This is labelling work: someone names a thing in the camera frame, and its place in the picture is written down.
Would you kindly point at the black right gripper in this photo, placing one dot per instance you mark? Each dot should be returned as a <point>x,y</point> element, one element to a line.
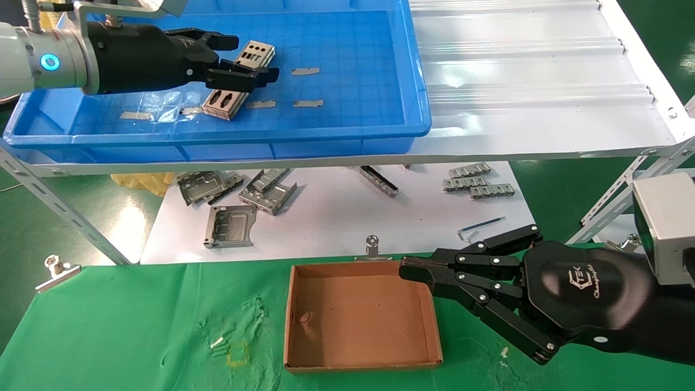
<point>597,304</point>

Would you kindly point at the shallow cardboard box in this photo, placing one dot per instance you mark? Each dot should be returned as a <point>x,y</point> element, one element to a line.
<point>358,320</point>

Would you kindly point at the white ribbed shelf board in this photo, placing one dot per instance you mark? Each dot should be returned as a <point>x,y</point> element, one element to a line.
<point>516,81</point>

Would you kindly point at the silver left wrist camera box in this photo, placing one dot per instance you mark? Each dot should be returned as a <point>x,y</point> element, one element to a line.
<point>168,5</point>

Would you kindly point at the blue plastic tray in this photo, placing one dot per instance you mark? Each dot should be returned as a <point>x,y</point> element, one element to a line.
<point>353,54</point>

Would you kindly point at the perforated white angle strut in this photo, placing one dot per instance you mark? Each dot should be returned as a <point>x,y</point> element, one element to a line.
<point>613,198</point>
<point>54,209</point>

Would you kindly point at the long hex key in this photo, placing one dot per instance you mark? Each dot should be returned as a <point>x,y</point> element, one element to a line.
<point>483,223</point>

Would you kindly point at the flat grey metal bracket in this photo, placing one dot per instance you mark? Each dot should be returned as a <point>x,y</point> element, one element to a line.
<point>198,187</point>

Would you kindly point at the small notched metal strip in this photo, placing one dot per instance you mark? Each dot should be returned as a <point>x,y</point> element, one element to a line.
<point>492,191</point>
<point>465,184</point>
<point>470,171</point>

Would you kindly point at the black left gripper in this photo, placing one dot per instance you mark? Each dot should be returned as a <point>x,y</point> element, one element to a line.
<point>136,57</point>

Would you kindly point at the folded grey metal bracket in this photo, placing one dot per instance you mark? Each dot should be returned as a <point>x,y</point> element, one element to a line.
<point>271,203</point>

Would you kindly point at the grey tape strip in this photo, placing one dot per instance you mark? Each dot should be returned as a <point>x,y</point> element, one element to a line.
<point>136,115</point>
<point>305,71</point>
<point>308,103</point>
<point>261,104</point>
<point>191,111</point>

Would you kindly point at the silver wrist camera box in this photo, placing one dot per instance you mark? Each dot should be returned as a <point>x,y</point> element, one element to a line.
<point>668,228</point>
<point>168,5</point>

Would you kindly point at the yellow plastic bag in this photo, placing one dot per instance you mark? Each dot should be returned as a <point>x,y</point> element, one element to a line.
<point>146,183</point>
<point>54,16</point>

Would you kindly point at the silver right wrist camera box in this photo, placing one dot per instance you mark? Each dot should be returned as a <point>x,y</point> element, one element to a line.
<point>668,228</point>

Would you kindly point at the white flat shelf board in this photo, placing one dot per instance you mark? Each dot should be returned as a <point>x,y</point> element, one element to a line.
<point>336,217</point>

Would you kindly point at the long slotted metal rail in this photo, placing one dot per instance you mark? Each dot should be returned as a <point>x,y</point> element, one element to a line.
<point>380,183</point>

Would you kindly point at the square grey metal plate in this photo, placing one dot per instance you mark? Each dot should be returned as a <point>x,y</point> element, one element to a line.
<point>231,228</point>

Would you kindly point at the small slotted metal bracket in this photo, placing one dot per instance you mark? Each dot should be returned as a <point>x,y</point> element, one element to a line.
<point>271,179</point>

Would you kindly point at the silver slotted metal plate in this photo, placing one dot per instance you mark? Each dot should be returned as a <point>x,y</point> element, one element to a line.
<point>259,54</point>

